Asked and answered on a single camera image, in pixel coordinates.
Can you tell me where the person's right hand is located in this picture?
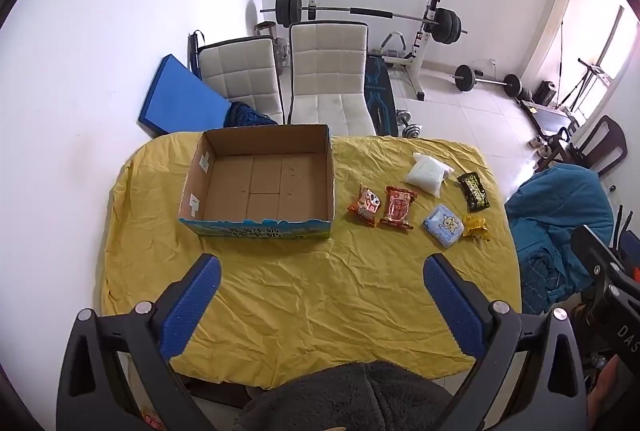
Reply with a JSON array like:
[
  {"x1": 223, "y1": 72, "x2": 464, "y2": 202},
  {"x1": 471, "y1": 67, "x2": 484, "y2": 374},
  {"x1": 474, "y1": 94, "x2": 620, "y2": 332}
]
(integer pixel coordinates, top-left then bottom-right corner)
[{"x1": 590, "y1": 355, "x2": 623, "y2": 429}]

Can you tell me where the dark blue cloth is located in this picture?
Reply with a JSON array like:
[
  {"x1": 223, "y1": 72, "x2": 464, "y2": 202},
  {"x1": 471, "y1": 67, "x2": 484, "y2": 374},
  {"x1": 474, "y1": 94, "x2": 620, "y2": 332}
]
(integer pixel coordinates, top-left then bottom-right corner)
[{"x1": 222, "y1": 101, "x2": 278, "y2": 129}]

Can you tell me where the black wipes packet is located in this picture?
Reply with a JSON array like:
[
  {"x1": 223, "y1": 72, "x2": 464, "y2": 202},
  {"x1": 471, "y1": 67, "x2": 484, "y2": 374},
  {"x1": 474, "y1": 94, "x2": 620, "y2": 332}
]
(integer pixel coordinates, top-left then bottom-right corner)
[{"x1": 457, "y1": 171, "x2": 489, "y2": 213}]

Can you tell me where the black weight bench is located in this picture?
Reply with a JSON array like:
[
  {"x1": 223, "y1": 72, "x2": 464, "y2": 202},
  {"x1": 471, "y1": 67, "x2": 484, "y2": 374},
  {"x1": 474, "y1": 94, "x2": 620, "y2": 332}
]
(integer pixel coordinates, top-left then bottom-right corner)
[{"x1": 364, "y1": 54, "x2": 399, "y2": 137}]

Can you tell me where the white padded chair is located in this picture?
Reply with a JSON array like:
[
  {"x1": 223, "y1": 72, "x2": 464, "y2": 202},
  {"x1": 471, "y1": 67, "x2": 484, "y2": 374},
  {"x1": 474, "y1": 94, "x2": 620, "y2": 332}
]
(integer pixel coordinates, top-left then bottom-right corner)
[
  {"x1": 287, "y1": 21, "x2": 377, "y2": 137},
  {"x1": 197, "y1": 36, "x2": 286, "y2": 124}
]

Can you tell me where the black office chair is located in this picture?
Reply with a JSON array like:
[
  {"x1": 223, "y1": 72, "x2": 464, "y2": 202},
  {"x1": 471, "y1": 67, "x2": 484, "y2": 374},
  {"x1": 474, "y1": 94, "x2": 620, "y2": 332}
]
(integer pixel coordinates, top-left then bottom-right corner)
[{"x1": 570, "y1": 115, "x2": 628, "y2": 177}]

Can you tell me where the white cotton zip bag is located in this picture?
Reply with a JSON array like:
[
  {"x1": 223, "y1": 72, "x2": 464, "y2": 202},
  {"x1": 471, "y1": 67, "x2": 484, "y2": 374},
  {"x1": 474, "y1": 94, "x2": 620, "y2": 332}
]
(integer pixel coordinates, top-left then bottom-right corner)
[{"x1": 403, "y1": 152, "x2": 455, "y2": 198}]

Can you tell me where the short barbell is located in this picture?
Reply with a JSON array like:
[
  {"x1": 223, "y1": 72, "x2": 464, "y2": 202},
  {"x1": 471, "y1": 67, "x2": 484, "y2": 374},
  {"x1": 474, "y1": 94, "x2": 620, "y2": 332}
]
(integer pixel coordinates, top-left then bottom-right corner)
[{"x1": 453, "y1": 65, "x2": 523, "y2": 98}]

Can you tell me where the grey fleece clothing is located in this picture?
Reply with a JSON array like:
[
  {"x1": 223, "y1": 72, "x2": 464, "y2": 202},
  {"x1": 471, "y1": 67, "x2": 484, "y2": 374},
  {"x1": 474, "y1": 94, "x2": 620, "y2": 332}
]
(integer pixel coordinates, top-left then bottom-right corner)
[{"x1": 237, "y1": 359, "x2": 458, "y2": 431}]

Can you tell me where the light blue tissue pack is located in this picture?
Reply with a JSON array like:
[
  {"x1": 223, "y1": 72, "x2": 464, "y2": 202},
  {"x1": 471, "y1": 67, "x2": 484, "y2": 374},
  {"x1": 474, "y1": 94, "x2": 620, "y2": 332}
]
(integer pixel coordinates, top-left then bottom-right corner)
[{"x1": 422, "y1": 204, "x2": 464, "y2": 248}]

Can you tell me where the yellow tablecloth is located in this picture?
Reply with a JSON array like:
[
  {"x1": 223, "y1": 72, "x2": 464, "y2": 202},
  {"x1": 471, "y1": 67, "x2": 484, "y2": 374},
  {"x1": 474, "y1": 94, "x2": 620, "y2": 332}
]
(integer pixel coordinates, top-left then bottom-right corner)
[{"x1": 100, "y1": 131, "x2": 523, "y2": 389}]

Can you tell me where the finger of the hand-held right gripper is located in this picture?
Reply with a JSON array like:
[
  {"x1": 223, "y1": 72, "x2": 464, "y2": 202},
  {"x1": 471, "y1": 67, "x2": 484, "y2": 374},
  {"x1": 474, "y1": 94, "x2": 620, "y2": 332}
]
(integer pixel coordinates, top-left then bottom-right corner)
[{"x1": 570, "y1": 224, "x2": 640, "y2": 287}]

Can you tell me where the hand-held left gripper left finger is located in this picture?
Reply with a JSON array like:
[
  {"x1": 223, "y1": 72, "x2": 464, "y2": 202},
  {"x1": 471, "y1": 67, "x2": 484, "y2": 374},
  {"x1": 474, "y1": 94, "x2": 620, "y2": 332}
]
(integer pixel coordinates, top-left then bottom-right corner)
[{"x1": 56, "y1": 254, "x2": 222, "y2": 431}]

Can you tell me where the white barbell rack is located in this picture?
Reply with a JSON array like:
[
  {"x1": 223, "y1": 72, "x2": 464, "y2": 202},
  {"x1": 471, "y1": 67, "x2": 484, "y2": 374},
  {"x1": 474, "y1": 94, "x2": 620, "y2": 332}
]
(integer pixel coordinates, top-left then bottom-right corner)
[{"x1": 304, "y1": 0, "x2": 447, "y2": 102}]

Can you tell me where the small yellow packet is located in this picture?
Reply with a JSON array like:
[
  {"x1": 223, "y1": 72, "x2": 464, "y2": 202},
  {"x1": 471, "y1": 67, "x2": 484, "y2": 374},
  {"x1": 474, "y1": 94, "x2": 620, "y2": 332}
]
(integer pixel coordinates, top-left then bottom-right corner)
[{"x1": 461, "y1": 214, "x2": 490, "y2": 243}]

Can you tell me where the cardboard box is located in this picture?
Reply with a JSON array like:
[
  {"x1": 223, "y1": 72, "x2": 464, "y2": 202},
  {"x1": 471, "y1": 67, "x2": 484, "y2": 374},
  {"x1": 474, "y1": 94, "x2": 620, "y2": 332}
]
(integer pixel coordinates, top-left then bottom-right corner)
[{"x1": 178, "y1": 124, "x2": 335, "y2": 242}]

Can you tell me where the teal blanket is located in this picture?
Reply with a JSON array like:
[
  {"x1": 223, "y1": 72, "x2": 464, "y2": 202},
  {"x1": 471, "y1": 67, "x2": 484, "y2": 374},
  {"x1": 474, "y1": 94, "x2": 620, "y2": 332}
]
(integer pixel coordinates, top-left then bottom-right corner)
[{"x1": 505, "y1": 164, "x2": 615, "y2": 312}]

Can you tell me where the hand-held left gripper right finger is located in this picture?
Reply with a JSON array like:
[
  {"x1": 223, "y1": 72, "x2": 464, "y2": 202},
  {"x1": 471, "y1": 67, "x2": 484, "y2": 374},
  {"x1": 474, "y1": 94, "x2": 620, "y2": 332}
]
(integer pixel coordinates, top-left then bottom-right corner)
[{"x1": 423, "y1": 254, "x2": 587, "y2": 431}]

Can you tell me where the orange panda snack packet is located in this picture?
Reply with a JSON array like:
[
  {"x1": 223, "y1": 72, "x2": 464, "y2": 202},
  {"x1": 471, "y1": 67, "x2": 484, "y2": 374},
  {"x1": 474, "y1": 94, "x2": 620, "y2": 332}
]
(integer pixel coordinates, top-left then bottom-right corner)
[{"x1": 348, "y1": 184, "x2": 383, "y2": 228}]

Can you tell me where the long barbell with black plates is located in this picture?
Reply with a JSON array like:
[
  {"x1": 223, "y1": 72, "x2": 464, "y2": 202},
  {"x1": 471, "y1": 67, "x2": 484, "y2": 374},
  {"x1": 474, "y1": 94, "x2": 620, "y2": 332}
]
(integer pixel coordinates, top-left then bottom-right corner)
[{"x1": 260, "y1": 0, "x2": 469, "y2": 46}]

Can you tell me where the chrome dumbbell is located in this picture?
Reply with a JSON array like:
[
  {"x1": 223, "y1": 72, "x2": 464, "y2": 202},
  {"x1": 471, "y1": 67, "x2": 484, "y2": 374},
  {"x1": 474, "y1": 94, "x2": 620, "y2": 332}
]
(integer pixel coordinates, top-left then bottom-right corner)
[{"x1": 396, "y1": 110, "x2": 424, "y2": 140}]

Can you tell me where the red floral packet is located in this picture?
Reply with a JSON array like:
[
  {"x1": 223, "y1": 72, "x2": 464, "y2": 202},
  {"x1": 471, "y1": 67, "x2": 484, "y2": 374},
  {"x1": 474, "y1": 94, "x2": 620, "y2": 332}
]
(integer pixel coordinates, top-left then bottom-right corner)
[{"x1": 378, "y1": 186, "x2": 418, "y2": 230}]

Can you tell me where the blue foam mat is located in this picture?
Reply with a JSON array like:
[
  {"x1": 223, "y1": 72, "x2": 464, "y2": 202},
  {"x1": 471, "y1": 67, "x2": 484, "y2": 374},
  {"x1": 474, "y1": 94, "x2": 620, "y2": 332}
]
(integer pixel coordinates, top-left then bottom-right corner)
[{"x1": 139, "y1": 55, "x2": 232, "y2": 137}]

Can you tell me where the black folding stand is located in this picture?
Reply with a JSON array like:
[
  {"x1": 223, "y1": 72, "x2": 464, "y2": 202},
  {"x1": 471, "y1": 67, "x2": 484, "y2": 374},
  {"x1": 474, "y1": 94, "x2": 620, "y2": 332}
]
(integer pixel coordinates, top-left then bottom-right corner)
[{"x1": 560, "y1": 58, "x2": 613, "y2": 112}]

